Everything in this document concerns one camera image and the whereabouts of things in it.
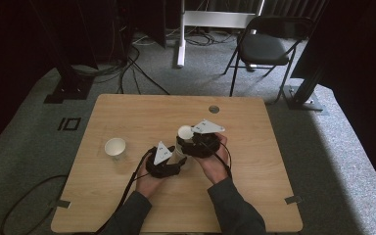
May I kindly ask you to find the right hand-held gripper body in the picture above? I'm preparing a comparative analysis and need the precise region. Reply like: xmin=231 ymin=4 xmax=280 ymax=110
xmin=189 ymin=118 xmax=226 ymax=160

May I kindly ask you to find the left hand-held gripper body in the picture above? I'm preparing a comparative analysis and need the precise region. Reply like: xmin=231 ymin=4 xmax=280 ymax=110
xmin=145 ymin=140 xmax=181 ymax=179

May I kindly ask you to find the white paper cup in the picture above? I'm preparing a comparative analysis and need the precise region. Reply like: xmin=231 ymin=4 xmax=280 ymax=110
xmin=176 ymin=124 xmax=196 ymax=142
xmin=166 ymin=143 xmax=186 ymax=166
xmin=104 ymin=137 xmax=127 ymax=162

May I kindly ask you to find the person's right hand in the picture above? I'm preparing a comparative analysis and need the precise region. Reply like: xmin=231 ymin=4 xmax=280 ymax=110
xmin=195 ymin=132 xmax=233 ymax=186

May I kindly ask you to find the person's left hand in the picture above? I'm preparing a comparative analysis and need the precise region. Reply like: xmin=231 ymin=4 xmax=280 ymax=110
xmin=134 ymin=163 xmax=168 ymax=200

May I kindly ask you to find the grey tape piece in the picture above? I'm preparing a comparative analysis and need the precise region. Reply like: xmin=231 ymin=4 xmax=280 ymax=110
xmin=284 ymin=195 xmax=304 ymax=206
xmin=54 ymin=199 xmax=71 ymax=210

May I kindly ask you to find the black metal stand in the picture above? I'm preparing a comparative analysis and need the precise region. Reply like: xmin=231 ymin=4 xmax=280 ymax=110
xmin=28 ymin=0 xmax=96 ymax=105
xmin=281 ymin=60 xmax=328 ymax=116

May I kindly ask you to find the black folding chair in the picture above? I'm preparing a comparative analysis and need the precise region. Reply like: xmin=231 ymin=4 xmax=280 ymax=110
xmin=222 ymin=15 xmax=315 ymax=104

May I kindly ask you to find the dark curtain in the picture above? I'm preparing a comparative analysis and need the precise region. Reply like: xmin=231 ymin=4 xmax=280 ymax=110
xmin=290 ymin=0 xmax=376 ymax=204

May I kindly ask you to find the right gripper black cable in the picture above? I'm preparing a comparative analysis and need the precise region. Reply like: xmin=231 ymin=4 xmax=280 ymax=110
xmin=202 ymin=140 xmax=234 ymax=180

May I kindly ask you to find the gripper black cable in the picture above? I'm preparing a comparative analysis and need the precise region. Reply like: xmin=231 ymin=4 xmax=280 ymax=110
xmin=202 ymin=140 xmax=234 ymax=180
xmin=92 ymin=146 xmax=158 ymax=235

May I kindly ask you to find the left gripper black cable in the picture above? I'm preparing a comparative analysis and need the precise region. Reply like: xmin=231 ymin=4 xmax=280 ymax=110
xmin=92 ymin=146 xmax=158 ymax=235

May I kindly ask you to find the bundle of black cables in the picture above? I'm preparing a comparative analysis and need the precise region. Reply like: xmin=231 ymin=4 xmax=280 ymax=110
xmin=70 ymin=43 xmax=171 ymax=96

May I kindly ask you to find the tangle of thin cables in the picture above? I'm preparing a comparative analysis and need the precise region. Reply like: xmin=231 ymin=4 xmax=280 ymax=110
xmin=132 ymin=27 xmax=239 ymax=48

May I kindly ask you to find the white desk frame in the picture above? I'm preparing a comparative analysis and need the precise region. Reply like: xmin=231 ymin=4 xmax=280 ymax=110
xmin=175 ymin=0 xmax=266 ymax=69

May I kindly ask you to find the black cable loop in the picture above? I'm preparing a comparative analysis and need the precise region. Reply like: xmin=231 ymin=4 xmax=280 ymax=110
xmin=0 ymin=174 xmax=70 ymax=235

